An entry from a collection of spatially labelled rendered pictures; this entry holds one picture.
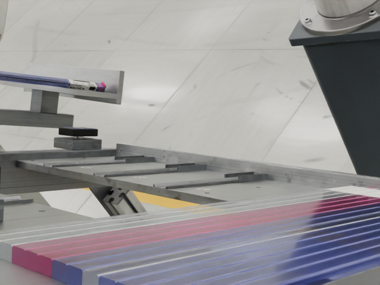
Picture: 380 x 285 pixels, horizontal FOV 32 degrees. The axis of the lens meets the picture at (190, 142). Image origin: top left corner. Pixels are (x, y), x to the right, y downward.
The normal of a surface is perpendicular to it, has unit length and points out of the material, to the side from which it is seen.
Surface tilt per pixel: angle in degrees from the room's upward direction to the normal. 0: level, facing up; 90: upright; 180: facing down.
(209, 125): 0
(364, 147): 90
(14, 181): 90
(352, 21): 0
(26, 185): 90
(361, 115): 90
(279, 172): 47
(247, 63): 0
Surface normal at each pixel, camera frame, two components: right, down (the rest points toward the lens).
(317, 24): -0.43, -0.72
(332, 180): -0.68, 0.02
